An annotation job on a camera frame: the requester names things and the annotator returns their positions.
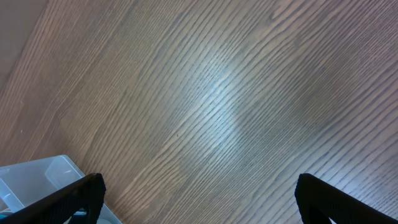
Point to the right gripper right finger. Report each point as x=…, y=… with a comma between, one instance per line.
x=319, y=202

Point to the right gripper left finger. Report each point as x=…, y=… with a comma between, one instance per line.
x=80, y=202

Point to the clear plastic storage bin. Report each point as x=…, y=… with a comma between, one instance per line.
x=26, y=183

